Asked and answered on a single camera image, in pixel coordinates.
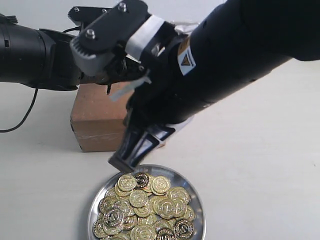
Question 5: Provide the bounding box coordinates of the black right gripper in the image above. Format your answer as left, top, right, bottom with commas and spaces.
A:
108, 22, 199, 173

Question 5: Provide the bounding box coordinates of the brown cardboard slotted box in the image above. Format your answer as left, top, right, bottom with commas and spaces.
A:
70, 83, 132, 153

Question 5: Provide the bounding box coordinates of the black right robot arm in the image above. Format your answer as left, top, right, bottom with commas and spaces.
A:
109, 0, 320, 173

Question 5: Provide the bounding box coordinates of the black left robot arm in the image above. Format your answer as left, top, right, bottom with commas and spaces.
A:
0, 14, 106, 91

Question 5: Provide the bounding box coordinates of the gold coin top middle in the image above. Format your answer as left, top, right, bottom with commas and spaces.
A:
134, 172, 150, 189

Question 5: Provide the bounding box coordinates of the gold coin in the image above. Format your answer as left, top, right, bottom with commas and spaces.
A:
157, 199, 176, 219
173, 218, 195, 240
129, 189, 148, 208
117, 174, 137, 192
134, 172, 150, 189
151, 175, 171, 195
103, 207, 124, 228

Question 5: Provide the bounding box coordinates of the gold coin top left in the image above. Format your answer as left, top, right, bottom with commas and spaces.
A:
117, 174, 137, 192

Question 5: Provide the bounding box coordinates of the gold coin top right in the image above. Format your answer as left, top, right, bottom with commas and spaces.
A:
151, 175, 171, 195

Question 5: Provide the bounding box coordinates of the round steel plate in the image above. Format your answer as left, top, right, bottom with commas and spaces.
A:
86, 164, 207, 240

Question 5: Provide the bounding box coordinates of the gold coin right centre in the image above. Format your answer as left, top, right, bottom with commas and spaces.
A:
157, 199, 176, 219

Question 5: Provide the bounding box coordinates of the gold coin left centre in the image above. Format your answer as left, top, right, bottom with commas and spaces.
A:
103, 207, 124, 228

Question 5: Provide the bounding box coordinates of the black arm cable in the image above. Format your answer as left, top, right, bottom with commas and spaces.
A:
0, 87, 40, 133

